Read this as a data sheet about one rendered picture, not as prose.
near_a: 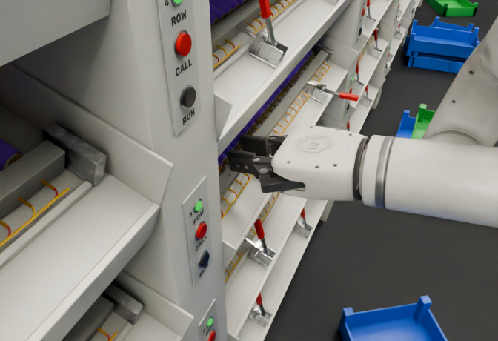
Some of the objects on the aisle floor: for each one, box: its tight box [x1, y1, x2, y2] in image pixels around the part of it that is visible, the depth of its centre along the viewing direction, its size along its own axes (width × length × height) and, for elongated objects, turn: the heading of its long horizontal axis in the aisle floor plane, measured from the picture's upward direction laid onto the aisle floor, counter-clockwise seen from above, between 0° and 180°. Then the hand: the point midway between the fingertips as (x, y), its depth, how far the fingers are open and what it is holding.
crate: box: [395, 110, 416, 139], centre depth 151 cm, size 30×20×8 cm
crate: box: [411, 104, 436, 139], centre depth 138 cm, size 30×20×8 cm
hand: (249, 154), depth 58 cm, fingers open, 3 cm apart
